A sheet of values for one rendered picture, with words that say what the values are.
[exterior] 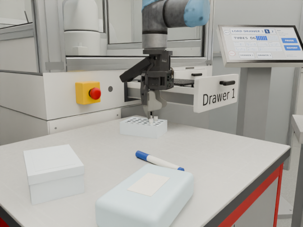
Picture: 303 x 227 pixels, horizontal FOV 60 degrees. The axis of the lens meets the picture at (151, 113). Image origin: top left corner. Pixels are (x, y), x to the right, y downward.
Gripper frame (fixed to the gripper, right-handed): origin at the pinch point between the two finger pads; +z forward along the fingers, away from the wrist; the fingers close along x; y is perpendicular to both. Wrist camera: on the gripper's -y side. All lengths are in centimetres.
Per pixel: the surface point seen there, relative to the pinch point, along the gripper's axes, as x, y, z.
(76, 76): -4.1, -24.1, -11.5
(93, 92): -5.1, -16.9, -6.8
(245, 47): 101, 20, -24
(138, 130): -7.1, 0.1, 3.5
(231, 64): 91, 14, -14
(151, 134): -7.1, 4.1, 4.2
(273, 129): 183, 43, 47
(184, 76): 52, -4, -8
